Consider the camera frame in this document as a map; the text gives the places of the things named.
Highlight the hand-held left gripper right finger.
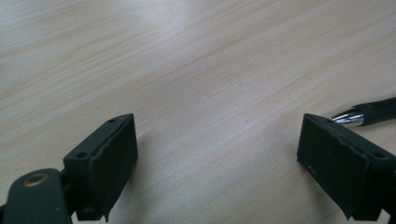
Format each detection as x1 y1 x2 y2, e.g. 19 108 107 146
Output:
296 113 396 222

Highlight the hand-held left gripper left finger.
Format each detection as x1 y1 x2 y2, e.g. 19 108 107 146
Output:
63 113 139 223

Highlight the black pen with silver tip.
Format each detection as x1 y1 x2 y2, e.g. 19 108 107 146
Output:
328 96 396 128

